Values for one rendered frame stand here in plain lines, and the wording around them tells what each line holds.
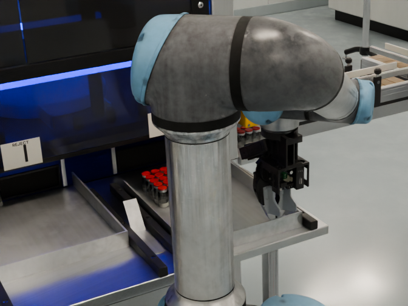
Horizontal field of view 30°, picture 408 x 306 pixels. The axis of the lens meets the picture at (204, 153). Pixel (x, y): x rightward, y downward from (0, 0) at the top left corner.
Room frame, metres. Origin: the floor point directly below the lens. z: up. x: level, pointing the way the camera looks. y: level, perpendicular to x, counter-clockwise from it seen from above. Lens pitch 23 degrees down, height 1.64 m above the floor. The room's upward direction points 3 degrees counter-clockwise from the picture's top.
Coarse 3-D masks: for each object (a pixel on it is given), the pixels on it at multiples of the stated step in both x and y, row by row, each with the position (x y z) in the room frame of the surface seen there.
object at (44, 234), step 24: (48, 192) 1.60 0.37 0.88; (72, 192) 1.60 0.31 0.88; (0, 216) 1.49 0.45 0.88; (24, 216) 1.49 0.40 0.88; (48, 216) 1.48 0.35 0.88; (72, 216) 1.48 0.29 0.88; (96, 216) 1.47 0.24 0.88; (0, 240) 1.38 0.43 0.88; (24, 240) 1.38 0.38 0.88; (48, 240) 1.37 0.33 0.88; (72, 240) 1.37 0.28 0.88; (96, 240) 1.31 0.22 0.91; (120, 240) 1.33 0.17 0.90; (0, 264) 1.29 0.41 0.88; (24, 264) 1.24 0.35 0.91; (48, 264) 1.26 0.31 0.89
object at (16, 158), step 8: (8, 144) 1.50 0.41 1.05; (16, 144) 1.51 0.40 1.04; (32, 144) 1.52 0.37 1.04; (40, 144) 1.53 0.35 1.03; (8, 152) 1.50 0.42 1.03; (16, 152) 1.51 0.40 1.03; (32, 152) 1.52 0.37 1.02; (40, 152) 1.53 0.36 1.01; (8, 160) 1.50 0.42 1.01; (16, 160) 1.51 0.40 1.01; (24, 160) 1.51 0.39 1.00; (32, 160) 1.52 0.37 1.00; (40, 160) 1.53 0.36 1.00; (8, 168) 1.50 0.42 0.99
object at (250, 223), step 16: (240, 176) 1.61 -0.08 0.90; (128, 192) 1.55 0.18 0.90; (144, 192) 1.58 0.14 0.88; (240, 192) 1.56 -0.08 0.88; (144, 208) 1.47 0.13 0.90; (160, 208) 1.50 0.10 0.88; (240, 208) 1.48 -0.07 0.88; (256, 208) 1.48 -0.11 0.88; (160, 224) 1.39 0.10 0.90; (240, 224) 1.41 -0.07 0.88; (256, 224) 1.34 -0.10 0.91; (272, 224) 1.36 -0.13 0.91; (288, 224) 1.37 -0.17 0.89; (240, 240) 1.32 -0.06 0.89
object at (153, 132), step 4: (148, 116) 1.65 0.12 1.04; (148, 120) 1.65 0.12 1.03; (152, 124) 1.65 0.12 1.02; (152, 128) 1.65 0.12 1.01; (156, 128) 1.65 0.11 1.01; (152, 132) 1.65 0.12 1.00; (156, 132) 1.65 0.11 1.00; (160, 132) 1.66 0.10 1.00; (152, 136) 1.65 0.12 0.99; (156, 136) 1.65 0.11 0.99
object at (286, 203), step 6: (282, 192) 1.37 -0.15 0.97; (288, 192) 1.36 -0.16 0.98; (276, 198) 1.38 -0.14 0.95; (282, 198) 1.37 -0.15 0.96; (288, 198) 1.36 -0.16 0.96; (282, 204) 1.37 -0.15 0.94; (288, 204) 1.35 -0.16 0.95; (294, 204) 1.34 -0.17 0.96; (282, 210) 1.37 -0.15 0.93; (288, 210) 1.35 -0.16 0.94; (294, 210) 1.34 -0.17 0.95; (276, 216) 1.37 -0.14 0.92
